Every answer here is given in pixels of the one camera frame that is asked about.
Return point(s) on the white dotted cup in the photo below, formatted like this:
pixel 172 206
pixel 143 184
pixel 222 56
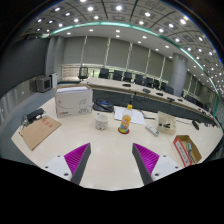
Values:
pixel 101 122

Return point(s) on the brown paper envelope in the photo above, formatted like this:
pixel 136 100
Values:
pixel 40 131

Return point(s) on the small long white box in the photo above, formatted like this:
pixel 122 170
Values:
pixel 152 130

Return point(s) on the yellow-capped orange-label drink bottle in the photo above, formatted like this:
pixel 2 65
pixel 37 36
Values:
pixel 125 121

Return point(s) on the grey whiteboard eraser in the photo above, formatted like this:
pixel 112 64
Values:
pixel 189 147

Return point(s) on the black office chairs group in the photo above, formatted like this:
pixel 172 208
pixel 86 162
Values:
pixel 128 76

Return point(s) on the grey boxy monitor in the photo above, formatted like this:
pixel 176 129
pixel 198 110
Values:
pixel 43 84

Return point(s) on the red-edged open cardboard box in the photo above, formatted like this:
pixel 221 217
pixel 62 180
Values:
pixel 181 151

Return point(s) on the flat round red coaster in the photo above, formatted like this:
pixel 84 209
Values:
pixel 120 131

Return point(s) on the white copy paper package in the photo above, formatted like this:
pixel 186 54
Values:
pixel 73 101

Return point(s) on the long curved conference desk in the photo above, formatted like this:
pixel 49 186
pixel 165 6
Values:
pixel 116 87

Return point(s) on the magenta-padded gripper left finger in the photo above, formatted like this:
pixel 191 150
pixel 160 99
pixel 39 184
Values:
pixel 60 166

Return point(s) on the ceiling lights group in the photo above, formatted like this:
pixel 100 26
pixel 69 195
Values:
pixel 118 7

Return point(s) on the white open cardboard box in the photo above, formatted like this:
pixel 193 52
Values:
pixel 166 120

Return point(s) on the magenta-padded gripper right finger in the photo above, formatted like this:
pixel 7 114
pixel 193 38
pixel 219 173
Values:
pixel 165 165

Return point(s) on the white printed paper sheet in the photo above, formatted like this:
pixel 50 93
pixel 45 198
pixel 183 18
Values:
pixel 136 116

